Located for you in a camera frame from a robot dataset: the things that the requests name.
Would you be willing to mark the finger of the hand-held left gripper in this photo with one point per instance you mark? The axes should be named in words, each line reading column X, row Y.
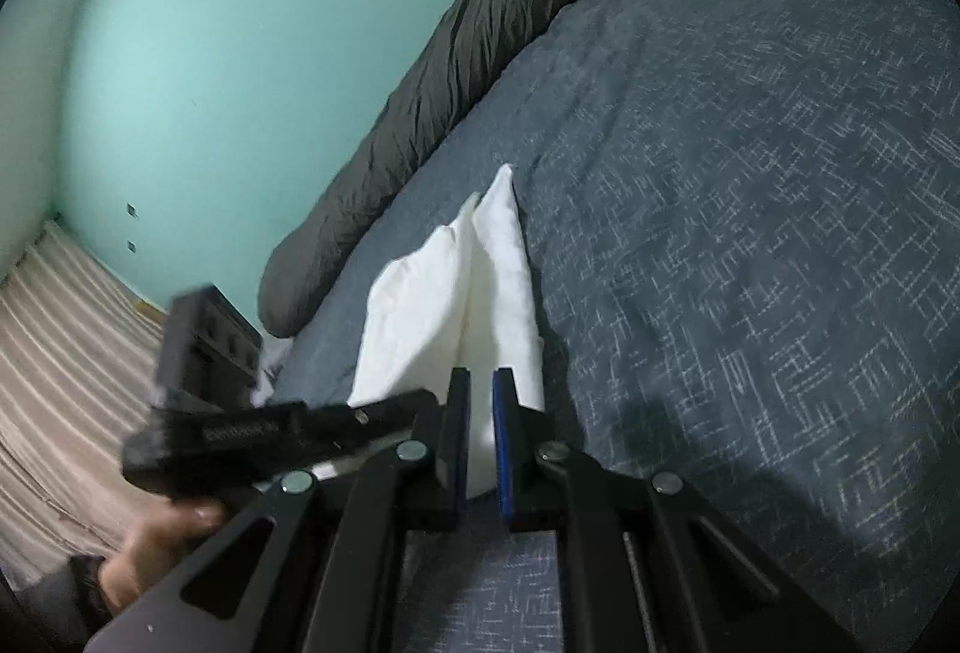
column 390, row 409

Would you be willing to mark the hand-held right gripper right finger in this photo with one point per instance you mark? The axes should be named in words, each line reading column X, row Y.
column 501, row 450

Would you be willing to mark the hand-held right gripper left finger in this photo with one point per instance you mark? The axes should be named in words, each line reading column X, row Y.
column 461, row 443

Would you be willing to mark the white long-sleeve shirt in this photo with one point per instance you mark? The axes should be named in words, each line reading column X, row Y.
column 420, row 316

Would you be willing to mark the person's left forearm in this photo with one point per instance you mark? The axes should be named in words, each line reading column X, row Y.
column 90, row 593

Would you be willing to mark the person's left hand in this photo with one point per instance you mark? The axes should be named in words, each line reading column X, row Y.
column 150, row 548

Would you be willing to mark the light grey bed sheet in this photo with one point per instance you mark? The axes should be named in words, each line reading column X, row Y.
column 270, row 383

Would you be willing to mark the wooden trim strip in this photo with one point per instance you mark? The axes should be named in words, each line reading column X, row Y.
column 154, row 310

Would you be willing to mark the beige striped curtain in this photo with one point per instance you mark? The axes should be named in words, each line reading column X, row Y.
column 67, row 361

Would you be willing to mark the blue-grey bed mattress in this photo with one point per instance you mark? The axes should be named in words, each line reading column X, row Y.
column 712, row 211

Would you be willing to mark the dark grey rolled duvet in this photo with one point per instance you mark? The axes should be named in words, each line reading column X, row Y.
column 450, row 61

